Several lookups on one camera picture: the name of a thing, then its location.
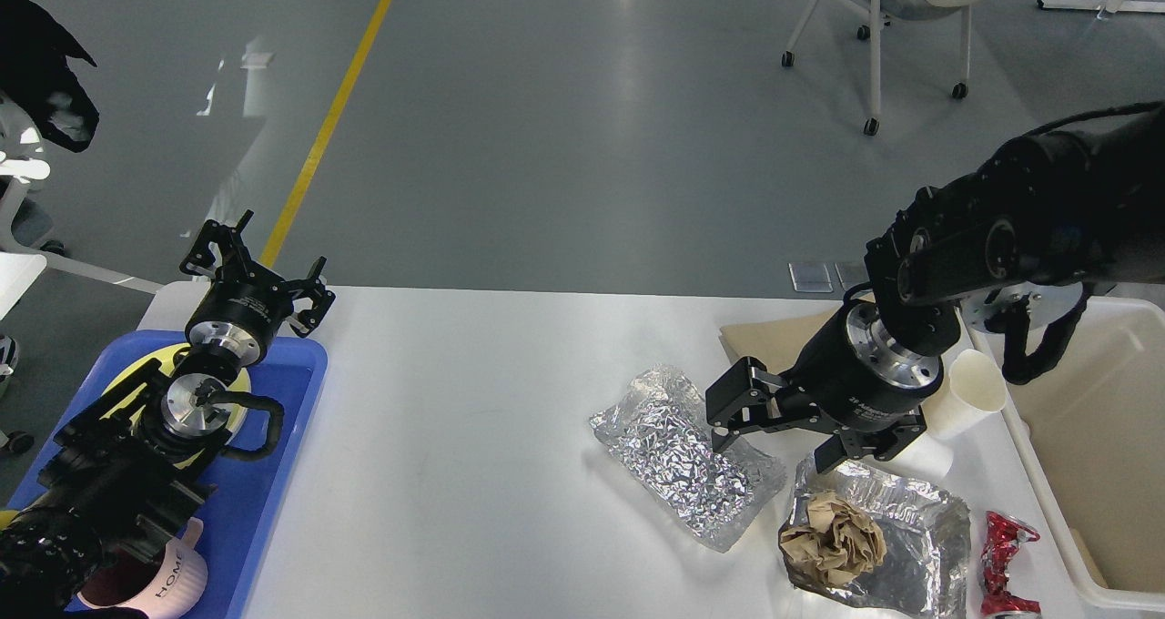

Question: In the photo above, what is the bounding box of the silver foil bag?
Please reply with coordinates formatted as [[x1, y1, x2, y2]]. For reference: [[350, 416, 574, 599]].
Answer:
[[588, 363, 789, 553]]

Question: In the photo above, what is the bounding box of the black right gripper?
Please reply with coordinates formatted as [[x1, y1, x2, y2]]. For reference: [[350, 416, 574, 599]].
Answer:
[[704, 302, 944, 474]]

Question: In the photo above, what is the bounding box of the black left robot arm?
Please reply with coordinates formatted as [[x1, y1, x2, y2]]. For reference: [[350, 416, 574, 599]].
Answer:
[[3, 211, 336, 618]]

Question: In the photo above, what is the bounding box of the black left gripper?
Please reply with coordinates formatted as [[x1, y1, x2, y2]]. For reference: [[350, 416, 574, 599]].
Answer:
[[179, 211, 336, 367]]

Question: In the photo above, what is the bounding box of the white plastic bin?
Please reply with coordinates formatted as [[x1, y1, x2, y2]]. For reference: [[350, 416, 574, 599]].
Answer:
[[949, 297, 1164, 618]]

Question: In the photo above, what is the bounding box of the yellow plastic plate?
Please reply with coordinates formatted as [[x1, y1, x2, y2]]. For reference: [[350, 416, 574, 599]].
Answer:
[[96, 343, 252, 446]]

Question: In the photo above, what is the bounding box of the blue plastic tray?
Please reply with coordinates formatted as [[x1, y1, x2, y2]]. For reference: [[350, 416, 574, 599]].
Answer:
[[3, 330, 329, 618]]

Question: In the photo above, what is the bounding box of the floor socket plate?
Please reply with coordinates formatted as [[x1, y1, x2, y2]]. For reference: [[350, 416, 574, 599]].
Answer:
[[834, 262, 869, 291], [789, 261, 834, 294]]

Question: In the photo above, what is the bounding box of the white paper cup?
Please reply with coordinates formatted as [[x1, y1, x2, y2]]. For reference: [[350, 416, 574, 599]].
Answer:
[[922, 349, 1008, 441], [885, 432, 954, 483]]

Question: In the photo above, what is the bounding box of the white side table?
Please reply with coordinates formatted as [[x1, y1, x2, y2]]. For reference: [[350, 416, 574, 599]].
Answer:
[[0, 251, 47, 321]]

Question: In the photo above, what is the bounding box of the black jacket on chair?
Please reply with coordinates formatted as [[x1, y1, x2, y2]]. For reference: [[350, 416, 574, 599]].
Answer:
[[1, 0, 100, 153]]

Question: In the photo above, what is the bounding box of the pink mug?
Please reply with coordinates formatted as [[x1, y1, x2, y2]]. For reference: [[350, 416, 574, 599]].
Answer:
[[76, 518, 209, 618]]

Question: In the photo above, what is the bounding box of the crushed red can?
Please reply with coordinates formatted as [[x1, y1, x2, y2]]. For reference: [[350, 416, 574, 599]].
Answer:
[[979, 511, 1043, 618]]

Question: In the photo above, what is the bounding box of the foil wrapper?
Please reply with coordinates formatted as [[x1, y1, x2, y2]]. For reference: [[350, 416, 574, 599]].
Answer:
[[786, 456, 970, 618]]

